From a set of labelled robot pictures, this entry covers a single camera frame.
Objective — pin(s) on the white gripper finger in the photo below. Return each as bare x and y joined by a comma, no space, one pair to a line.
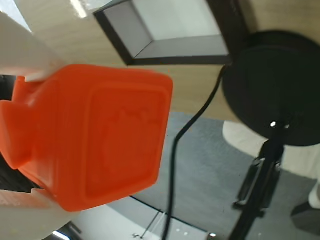
22,50
22,217

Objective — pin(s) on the orange cube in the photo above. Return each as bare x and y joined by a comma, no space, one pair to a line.
100,137

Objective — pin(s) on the dark brown cardboard box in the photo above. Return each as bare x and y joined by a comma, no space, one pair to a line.
175,30

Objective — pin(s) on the white rounded object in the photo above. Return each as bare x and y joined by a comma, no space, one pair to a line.
245,140

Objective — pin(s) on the black camera stand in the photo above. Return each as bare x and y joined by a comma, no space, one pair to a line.
272,82

